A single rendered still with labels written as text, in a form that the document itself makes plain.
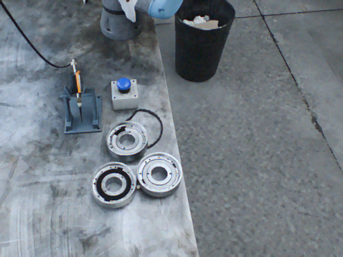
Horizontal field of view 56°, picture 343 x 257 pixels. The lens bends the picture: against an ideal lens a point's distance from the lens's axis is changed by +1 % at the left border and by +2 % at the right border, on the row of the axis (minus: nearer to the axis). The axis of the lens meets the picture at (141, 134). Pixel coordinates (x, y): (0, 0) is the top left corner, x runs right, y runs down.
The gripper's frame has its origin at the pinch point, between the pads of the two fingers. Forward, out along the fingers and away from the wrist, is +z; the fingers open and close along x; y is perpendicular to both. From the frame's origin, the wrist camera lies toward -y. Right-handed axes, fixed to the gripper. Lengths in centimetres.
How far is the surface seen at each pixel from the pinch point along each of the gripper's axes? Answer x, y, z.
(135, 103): -11.4, -6.8, 19.9
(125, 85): -8.6, -6.4, 14.7
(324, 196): -81, 49, 103
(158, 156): -26.3, -18.4, 19.3
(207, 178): -29, 27, 103
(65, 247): -20, -47, 22
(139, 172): -24.8, -24.6, 19.1
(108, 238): -27, -40, 22
